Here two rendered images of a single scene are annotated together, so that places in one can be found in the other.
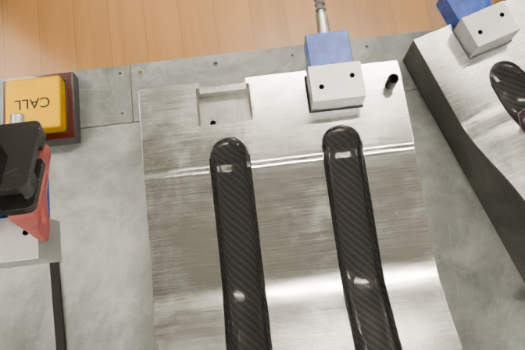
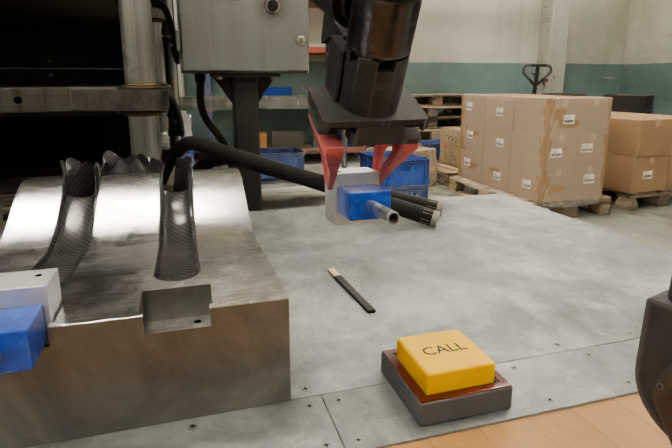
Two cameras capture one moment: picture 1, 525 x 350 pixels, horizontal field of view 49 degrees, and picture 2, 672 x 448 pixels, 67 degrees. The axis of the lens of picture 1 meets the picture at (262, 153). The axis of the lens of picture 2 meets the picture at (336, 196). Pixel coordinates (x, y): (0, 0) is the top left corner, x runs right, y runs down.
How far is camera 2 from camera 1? 69 cm
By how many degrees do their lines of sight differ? 92
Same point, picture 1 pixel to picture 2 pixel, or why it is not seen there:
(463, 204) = not seen: outside the picture
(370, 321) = (75, 227)
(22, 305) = (381, 290)
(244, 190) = (166, 269)
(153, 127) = (264, 279)
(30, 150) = (318, 104)
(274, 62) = not seen: outside the picture
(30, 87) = (457, 359)
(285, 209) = (126, 261)
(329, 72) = (18, 283)
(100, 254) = (325, 313)
